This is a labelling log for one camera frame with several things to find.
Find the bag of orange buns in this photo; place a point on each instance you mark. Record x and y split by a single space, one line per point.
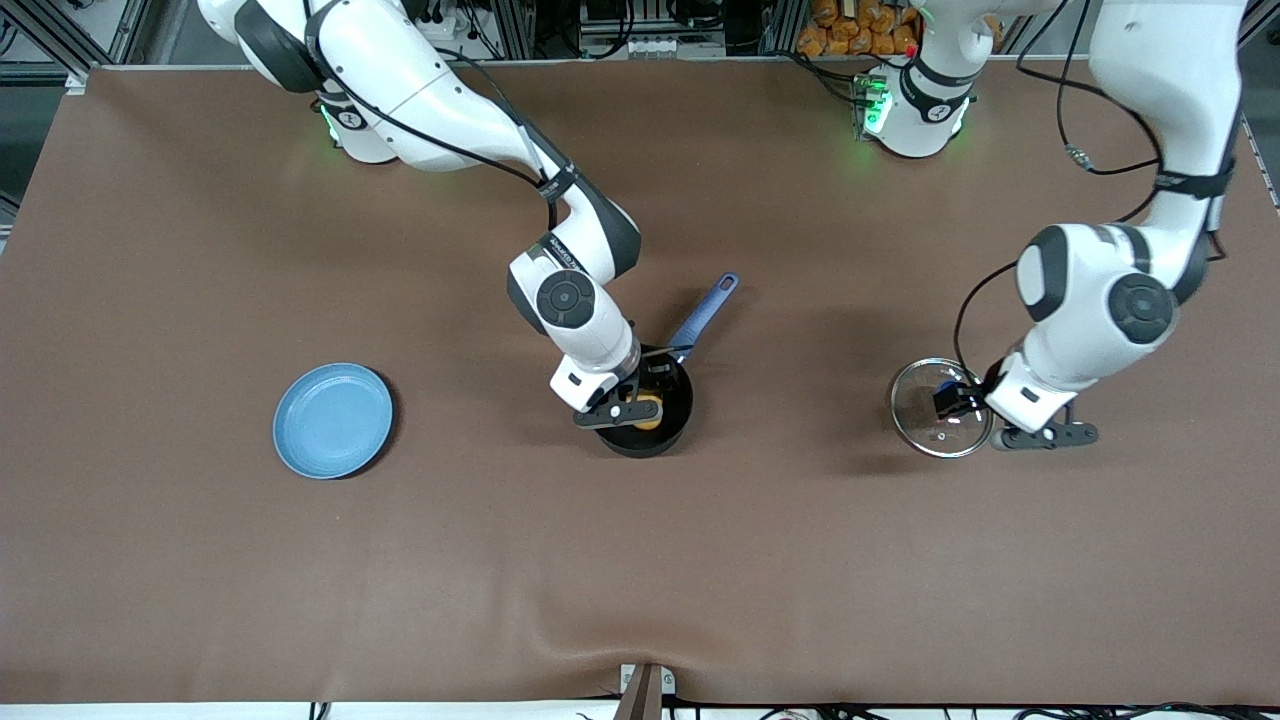
850 30

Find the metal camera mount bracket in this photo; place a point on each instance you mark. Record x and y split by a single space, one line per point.
645 695

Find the yellow potato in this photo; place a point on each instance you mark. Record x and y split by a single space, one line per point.
650 420

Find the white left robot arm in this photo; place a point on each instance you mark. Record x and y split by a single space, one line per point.
1090 300

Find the blue round plate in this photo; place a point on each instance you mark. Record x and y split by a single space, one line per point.
333 420

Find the glass lid with blue knob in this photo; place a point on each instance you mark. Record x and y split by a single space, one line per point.
925 430

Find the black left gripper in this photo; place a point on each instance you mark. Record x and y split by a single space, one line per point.
967 393

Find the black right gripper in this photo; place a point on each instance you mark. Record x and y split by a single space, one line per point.
649 375

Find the grey electronics box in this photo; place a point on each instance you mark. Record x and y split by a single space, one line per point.
650 45

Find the brown table cover sheet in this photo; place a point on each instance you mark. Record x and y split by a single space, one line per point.
640 560

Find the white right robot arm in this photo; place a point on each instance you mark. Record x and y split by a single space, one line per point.
590 320

